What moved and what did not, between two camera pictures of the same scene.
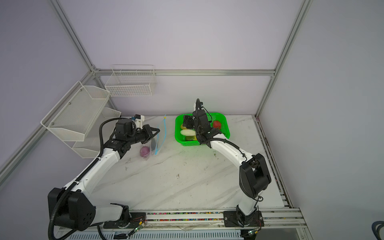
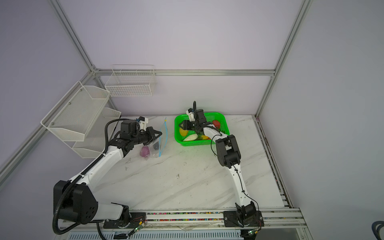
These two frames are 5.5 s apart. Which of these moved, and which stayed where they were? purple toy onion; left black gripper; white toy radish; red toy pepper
Moved: white toy radish
Stayed: red toy pepper; purple toy onion; left black gripper
